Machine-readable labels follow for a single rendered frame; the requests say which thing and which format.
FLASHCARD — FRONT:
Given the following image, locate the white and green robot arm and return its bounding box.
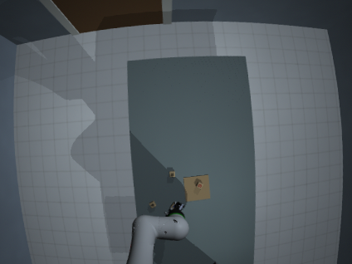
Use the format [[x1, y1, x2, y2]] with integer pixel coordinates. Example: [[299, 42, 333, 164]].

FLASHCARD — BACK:
[[126, 210, 189, 264]]

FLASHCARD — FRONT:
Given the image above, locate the tan square mat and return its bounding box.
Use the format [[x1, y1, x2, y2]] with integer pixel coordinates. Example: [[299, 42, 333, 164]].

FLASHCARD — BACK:
[[183, 175, 210, 202]]

